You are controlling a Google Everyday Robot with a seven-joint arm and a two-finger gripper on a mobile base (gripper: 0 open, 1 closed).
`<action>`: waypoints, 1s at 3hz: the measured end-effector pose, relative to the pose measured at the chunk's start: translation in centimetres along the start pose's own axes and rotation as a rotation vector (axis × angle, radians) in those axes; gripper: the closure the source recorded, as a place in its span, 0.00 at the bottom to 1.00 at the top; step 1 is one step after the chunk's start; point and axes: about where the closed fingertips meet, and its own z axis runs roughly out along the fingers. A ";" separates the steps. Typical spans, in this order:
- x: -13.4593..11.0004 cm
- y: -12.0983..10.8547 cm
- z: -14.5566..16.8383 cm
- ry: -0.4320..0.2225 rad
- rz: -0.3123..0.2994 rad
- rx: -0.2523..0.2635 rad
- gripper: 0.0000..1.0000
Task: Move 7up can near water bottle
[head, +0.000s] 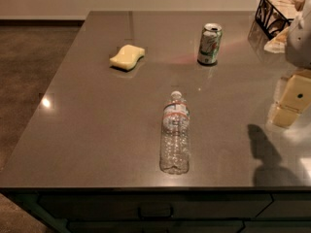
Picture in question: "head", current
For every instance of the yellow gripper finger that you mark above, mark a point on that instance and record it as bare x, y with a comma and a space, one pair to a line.
292, 97

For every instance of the green 7up soda can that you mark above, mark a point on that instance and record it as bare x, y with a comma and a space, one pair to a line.
209, 43

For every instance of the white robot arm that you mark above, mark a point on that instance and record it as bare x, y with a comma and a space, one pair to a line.
298, 46

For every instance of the clear plastic water bottle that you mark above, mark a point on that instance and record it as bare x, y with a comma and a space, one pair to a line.
175, 136

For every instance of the yellow sponge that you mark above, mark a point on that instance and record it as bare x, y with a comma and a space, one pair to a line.
127, 57

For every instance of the black wire napkin holder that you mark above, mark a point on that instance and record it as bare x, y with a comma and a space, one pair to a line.
273, 16

